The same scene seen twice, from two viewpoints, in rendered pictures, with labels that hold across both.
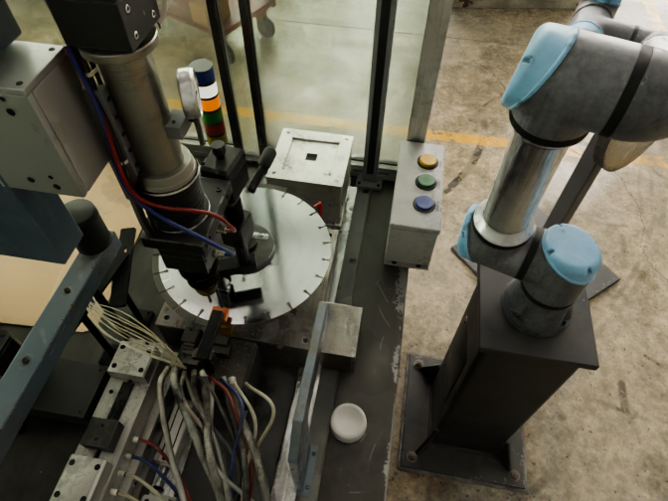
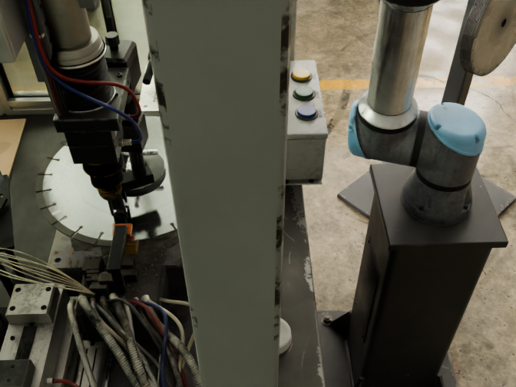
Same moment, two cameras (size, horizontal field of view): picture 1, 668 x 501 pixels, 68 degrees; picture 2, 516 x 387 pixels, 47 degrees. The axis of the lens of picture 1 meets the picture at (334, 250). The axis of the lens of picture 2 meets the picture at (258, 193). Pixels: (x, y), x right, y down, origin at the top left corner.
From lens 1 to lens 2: 0.27 m
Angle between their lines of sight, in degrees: 10
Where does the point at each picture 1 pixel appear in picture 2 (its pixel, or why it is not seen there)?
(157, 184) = (72, 56)
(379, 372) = (293, 284)
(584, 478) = not seen: outside the picture
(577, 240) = (459, 114)
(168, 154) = (81, 25)
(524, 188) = (401, 58)
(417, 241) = (307, 150)
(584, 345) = (489, 226)
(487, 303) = (388, 204)
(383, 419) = (307, 327)
